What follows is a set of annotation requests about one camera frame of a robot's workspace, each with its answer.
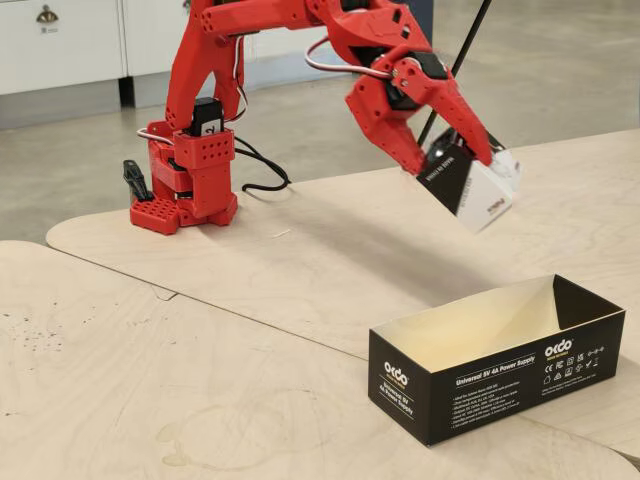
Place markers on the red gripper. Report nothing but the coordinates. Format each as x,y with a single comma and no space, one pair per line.
381,119

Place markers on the small black white box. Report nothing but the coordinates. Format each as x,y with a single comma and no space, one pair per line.
470,200

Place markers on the red robot arm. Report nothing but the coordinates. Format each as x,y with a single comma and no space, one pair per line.
200,60

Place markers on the long open black box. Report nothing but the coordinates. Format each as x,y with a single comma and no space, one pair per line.
475,400

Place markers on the black tripod leg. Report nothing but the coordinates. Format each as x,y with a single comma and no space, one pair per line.
472,30

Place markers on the small wood splinter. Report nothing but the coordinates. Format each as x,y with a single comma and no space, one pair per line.
281,233

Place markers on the black table clamp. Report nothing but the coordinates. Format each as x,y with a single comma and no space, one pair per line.
134,175

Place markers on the white cabinet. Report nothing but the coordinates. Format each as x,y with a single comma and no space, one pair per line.
75,45

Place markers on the dark grey wheeled pedestal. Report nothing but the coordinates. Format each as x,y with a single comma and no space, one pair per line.
427,12

